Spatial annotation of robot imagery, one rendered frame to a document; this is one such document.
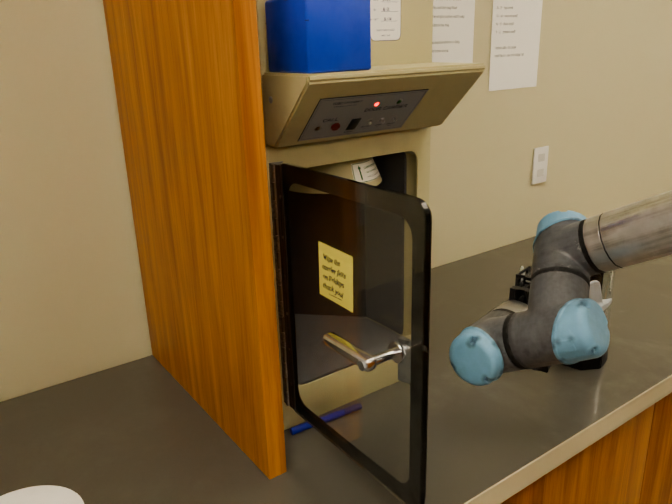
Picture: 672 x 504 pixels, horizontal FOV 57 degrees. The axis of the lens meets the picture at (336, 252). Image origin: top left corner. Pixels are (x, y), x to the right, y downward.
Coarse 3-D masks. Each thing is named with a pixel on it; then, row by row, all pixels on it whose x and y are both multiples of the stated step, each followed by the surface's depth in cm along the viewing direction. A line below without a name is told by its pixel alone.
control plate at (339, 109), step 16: (352, 96) 82; (368, 96) 84; (384, 96) 86; (400, 96) 88; (416, 96) 90; (320, 112) 82; (336, 112) 84; (352, 112) 86; (368, 112) 88; (384, 112) 90; (400, 112) 92; (304, 128) 84; (368, 128) 92; (384, 128) 94
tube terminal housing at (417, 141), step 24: (264, 0) 81; (408, 0) 95; (432, 0) 98; (264, 24) 82; (408, 24) 96; (432, 24) 99; (264, 48) 83; (384, 48) 95; (408, 48) 97; (264, 120) 86; (312, 144) 91; (336, 144) 94; (360, 144) 96; (384, 144) 99; (408, 144) 102; (408, 168) 107; (408, 192) 109; (288, 408) 101
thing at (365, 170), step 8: (352, 160) 100; (360, 160) 101; (368, 160) 103; (312, 168) 100; (320, 168) 99; (328, 168) 99; (336, 168) 99; (344, 168) 100; (352, 168) 100; (360, 168) 101; (368, 168) 102; (376, 168) 105; (344, 176) 99; (352, 176) 100; (360, 176) 101; (368, 176) 102; (376, 176) 104; (376, 184) 103
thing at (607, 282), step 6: (612, 270) 112; (594, 276) 112; (600, 276) 112; (606, 276) 112; (612, 276) 113; (600, 282) 112; (606, 282) 112; (612, 282) 113; (606, 288) 113; (612, 288) 114; (606, 294) 113; (606, 312) 115
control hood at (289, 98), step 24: (264, 72) 83; (336, 72) 77; (360, 72) 80; (384, 72) 81; (408, 72) 84; (432, 72) 86; (456, 72) 89; (480, 72) 92; (264, 96) 84; (288, 96) 79; (312, 96) 78; (336, 96) 80; (432, 96) 92; (456, 96) 96; (288, 120) 81; (408, 120) 95; (432, 120) 99; (288, 144) 86
